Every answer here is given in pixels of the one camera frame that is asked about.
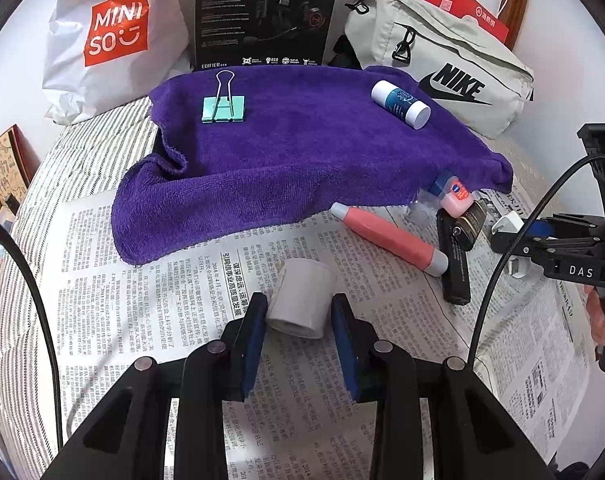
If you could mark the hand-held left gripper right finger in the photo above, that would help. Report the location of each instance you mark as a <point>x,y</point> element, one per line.
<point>345,350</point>

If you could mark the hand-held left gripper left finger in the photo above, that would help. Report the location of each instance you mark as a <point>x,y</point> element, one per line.
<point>252,340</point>

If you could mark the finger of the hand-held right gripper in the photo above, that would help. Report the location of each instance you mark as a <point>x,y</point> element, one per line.
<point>527,250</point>
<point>537,230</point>

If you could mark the white charger plug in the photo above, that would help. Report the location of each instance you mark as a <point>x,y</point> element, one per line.
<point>507,225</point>

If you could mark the black and gold tube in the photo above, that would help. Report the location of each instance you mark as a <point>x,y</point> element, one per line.
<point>470,222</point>

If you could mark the small white cup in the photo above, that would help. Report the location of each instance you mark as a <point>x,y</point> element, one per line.
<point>302,295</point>

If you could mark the pink tube with grey cap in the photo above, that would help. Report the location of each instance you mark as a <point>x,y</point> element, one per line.
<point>387,237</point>

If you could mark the person's right hand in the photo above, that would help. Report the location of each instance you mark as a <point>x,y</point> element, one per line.
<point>600,320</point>

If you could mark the long black bar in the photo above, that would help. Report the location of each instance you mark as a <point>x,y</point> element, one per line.
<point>455,270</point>

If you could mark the small pink jar blue lid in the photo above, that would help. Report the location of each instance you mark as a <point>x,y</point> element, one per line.
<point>455,200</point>

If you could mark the newspaper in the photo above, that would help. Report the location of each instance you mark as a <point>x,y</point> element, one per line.
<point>157,285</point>

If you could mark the white and blue tube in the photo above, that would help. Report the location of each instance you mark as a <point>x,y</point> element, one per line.
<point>397,102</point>

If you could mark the purple towel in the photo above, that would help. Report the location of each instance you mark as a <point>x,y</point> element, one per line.
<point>307,150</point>

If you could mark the teal binder clip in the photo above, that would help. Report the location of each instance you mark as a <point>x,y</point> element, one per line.
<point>222,110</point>

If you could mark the red paper bag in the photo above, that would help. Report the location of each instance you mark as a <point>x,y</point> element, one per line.
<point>452,5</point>

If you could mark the striped bed sheet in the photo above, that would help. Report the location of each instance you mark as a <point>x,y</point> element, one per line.
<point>82,160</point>

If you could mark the grey waist bag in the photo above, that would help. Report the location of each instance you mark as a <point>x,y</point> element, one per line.
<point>382,25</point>

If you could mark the white plastic shopping bag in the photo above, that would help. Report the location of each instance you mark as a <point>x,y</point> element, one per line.
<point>132,75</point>

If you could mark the brown cardboard box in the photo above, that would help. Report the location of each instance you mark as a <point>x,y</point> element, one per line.
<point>5,165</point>

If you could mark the black headphone box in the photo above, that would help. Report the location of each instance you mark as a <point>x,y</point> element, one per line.
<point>232,10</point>

